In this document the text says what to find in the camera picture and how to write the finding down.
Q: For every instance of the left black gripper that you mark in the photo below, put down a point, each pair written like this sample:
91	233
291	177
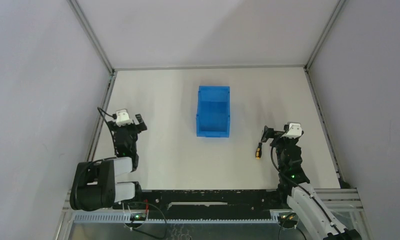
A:
130	128

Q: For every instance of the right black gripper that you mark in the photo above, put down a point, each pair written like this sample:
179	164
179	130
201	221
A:
269	133

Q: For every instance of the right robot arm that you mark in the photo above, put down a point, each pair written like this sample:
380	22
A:
295	189

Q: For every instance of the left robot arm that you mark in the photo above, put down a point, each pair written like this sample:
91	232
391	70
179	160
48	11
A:
94	185

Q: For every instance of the blue plastic bin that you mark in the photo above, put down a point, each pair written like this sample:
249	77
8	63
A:
213	116

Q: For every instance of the right controller board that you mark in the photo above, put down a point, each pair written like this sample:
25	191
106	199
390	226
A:
288	221

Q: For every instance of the controller board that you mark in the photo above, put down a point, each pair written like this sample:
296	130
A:
138	217
288	221

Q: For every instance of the left controller board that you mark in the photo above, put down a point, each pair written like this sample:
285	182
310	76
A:
138	217

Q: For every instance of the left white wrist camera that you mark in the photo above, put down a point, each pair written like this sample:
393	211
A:
122	118

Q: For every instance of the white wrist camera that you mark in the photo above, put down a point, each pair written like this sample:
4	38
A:
122	118
292	130

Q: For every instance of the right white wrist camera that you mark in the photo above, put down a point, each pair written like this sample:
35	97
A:
292	130

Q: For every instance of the right aluminium frame rail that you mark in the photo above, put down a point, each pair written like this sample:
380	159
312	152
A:
340	176

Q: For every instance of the aluminium frame rail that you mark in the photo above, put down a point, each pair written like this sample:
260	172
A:
99	123
340	176

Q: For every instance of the left aluminium frame rail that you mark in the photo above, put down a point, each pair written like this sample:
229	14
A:
99	123

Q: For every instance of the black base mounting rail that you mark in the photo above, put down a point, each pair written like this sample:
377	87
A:
246	204

